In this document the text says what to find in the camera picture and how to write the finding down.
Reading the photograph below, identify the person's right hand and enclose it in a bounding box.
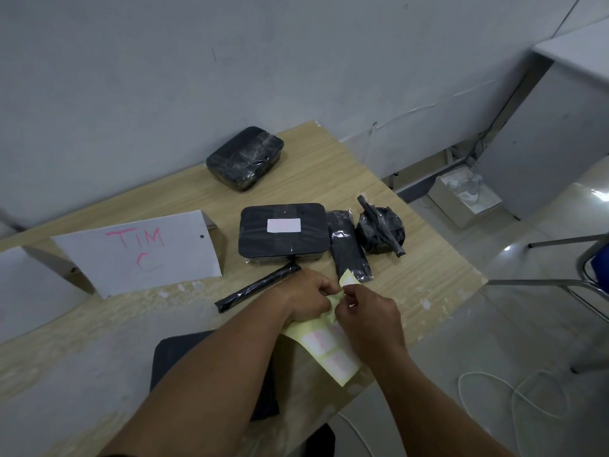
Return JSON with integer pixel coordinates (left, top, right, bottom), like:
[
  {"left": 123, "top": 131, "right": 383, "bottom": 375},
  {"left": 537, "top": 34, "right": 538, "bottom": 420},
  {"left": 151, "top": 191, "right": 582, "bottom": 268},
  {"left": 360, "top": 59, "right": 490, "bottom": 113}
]
[{"left": 337, "top": 283, "right": 408, "bottom": 365}]

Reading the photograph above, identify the plastic-wrapped black box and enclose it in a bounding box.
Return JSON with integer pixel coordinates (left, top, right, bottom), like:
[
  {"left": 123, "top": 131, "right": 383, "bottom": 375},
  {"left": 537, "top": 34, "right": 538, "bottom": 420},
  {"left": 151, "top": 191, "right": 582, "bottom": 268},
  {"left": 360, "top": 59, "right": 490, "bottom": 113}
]
[{"left": 206, "top": 126, "right": 285, "bottom": 193}]

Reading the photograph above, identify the white open box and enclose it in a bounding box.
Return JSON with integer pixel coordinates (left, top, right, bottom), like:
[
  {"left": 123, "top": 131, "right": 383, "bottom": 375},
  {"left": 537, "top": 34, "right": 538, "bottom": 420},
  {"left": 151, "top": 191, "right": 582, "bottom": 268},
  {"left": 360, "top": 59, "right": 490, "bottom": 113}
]
[{"left": 426, "top": 167, "right": 503, "bottom": 229}]

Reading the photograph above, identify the black flat pad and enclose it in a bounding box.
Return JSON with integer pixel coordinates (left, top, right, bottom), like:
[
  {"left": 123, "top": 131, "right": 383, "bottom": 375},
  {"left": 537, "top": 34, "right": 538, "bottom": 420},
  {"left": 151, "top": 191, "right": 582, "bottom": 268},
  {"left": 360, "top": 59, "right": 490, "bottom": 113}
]
[{"left": 149, "top": 330, "right": 281, "bottom": 422}]

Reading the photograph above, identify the yellow sticker label sheet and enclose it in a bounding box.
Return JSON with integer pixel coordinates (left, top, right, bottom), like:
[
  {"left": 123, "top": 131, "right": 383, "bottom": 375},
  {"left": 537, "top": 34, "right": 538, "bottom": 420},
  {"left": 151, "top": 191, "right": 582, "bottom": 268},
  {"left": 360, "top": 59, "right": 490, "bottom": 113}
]
[{"left": 280, "top": 268, "right": 363, "bottom": 387}]

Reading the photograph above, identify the person's left hand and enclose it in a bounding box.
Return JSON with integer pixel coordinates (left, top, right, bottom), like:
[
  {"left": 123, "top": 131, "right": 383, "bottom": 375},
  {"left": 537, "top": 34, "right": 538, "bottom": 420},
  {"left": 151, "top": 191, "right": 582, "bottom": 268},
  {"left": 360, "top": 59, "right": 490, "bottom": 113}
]
[{"left": 277, "top": 269, "right": 344, "bottom": 327}]

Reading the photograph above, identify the white board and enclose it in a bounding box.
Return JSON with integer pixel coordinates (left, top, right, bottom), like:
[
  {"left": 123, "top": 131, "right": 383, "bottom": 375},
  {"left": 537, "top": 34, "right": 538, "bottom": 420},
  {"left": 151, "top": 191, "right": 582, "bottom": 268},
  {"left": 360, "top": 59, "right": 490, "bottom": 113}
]
[{"left": 0, "top": 244, "right": 96, "bottom": 346}]

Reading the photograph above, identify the thin white cable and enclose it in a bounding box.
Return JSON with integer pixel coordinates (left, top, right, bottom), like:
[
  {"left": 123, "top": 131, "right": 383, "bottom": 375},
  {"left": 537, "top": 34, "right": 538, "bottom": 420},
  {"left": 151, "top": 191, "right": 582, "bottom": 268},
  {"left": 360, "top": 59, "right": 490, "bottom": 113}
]
[{"left": 335, "top": 411, "right": 377, "bottom": 457}]

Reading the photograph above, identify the person's left forearm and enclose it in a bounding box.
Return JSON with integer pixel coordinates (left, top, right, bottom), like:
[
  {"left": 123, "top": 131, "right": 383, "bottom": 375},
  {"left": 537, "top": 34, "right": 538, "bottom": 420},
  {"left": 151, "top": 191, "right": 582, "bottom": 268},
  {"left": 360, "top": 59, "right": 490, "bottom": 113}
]
[{"left": 97, "top": 292, "right": 292, "bottom": 457}]

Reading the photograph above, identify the metal chair frame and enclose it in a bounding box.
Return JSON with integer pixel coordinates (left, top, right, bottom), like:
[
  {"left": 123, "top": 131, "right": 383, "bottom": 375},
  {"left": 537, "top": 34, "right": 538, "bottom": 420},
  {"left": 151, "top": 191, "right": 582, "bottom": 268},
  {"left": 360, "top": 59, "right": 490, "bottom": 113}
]
[{"left": 485, "top": 232, "right": 609, "bottom": 375}]

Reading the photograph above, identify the white cabinet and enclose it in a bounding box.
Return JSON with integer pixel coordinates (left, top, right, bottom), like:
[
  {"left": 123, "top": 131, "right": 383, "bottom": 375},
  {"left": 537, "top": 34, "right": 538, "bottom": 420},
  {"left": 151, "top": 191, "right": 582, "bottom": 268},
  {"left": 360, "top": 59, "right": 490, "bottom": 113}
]
[{"left": 476, "top": 18, "right": 609, "bottom": 222}]

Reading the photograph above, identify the person's right forearm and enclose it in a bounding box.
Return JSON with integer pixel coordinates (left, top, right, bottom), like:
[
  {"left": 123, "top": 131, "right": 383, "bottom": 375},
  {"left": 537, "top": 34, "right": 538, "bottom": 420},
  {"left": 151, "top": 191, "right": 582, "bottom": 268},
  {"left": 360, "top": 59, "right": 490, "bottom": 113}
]
[{"left": 374, "top": 346, "right": 517, "bottom": 457}]

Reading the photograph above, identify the black box with white label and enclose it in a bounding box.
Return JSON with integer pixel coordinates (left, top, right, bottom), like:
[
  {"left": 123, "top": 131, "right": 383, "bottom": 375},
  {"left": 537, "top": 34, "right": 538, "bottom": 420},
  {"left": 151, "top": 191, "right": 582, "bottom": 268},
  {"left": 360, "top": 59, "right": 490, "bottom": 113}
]
[{"left": 239, "top": 203, "right": 332, "bottom": 262}]

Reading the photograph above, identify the black wrapped bundle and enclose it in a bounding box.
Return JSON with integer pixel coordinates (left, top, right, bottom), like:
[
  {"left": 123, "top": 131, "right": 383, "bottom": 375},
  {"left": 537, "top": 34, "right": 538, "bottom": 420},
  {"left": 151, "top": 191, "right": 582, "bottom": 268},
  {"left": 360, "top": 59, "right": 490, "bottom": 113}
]
[{"left": 355, "top": 195, "right": 408, "bottom": 258}]

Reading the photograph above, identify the flat black wrapped packet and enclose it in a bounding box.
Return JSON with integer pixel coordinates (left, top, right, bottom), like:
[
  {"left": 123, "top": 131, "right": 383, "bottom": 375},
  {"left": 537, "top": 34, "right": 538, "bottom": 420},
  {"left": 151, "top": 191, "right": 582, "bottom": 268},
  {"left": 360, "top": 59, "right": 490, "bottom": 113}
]
[{"left": 325, "top": 210, "right": 373, "bottom": 284}]

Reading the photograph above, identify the black wrapped tube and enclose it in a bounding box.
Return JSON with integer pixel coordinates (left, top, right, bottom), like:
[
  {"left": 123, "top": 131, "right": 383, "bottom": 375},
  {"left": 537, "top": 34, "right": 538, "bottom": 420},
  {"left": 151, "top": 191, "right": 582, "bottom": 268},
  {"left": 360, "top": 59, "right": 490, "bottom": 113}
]
[{"left": 214, "top": 261, "right": 302, "bottom": 314}]

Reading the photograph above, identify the white paper sign red writing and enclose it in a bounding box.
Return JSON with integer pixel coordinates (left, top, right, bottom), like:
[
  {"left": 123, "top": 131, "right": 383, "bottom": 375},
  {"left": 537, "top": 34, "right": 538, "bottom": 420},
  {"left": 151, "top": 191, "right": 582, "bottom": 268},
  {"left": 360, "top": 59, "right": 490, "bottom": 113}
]
[{"left": 51, "top": 210, "right": 224, "bottom": 300}]

